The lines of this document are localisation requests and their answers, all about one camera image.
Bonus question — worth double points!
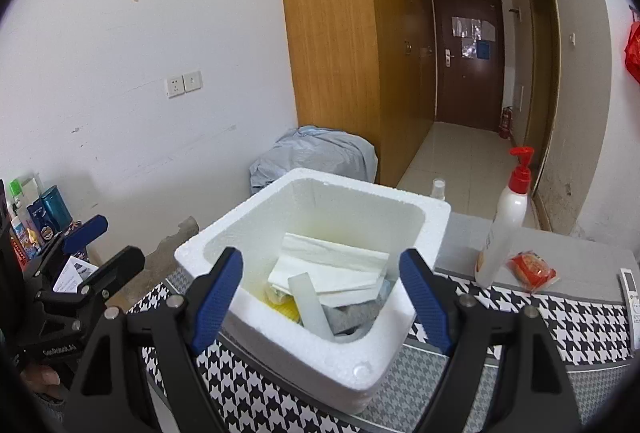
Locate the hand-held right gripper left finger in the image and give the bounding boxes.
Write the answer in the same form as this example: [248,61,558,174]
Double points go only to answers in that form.
[65,247,245,433]

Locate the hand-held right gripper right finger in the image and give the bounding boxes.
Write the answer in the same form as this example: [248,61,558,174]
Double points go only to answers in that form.
[398,247,583,433]

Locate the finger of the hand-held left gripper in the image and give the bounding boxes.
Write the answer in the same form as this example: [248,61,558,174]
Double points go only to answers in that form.
[27,214,109,284]
[35,245,146,314]

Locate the yellow foam net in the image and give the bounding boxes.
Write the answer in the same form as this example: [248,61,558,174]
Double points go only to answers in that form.
[270,298,304,327]

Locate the grey sock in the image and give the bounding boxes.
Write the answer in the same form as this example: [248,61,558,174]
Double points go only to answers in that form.
[322,278,398,344]

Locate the white foam strip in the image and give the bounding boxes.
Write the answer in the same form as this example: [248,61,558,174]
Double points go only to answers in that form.
[287,274,337,340]

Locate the white paper napkins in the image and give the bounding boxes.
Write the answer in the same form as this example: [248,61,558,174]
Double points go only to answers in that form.
[267,233,391,309]

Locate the white foam box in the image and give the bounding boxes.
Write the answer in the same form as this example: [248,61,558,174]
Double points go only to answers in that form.
[174,168,451,416]

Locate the person's left hand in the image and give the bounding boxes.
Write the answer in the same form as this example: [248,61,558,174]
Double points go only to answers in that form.
[30,363,73,407]

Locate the blue cylindrical can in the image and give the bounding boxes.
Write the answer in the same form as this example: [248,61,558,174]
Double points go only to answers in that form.
[41,186,73,230]

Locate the printed paper leaflet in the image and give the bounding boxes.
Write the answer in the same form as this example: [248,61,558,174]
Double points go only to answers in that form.
[52,255,99,294]

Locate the dark blue product box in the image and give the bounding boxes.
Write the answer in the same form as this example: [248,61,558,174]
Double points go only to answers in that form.
[26,202,56,242]

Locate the green capped white bottle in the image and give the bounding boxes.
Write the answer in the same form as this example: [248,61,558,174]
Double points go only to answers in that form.
[9,176,38,225]

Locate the white red pump lotion bottle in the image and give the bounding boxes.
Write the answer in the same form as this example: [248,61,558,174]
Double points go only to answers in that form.
[474,146,535,289]

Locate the red snack packet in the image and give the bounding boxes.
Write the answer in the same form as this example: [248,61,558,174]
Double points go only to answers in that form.
[506,250,561,295]

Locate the houndstooth tablecloth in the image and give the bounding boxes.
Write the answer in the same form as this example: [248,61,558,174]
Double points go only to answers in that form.
[125,213,640,433]

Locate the blue-grey crumpled cloth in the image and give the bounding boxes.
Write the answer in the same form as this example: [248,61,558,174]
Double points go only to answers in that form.
[248,126,378,196]

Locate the white remote control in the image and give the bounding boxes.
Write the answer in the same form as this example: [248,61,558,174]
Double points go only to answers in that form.
[620,267,640,329]

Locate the dark brown door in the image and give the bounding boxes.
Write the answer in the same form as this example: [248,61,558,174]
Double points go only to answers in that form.
[432,0,503,131]

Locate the taped paper notices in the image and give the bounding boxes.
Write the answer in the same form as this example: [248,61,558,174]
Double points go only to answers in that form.
[452,16,496,60]

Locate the wooden wardrobe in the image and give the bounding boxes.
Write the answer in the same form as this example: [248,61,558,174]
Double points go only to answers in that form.
[275,0,437,186]

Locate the red plastic bag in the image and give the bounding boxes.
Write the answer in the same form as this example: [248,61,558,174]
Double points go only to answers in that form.
[625,20,640,86]

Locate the wooden side door frame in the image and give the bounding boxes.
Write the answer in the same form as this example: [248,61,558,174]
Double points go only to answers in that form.
[525,0,561,200]

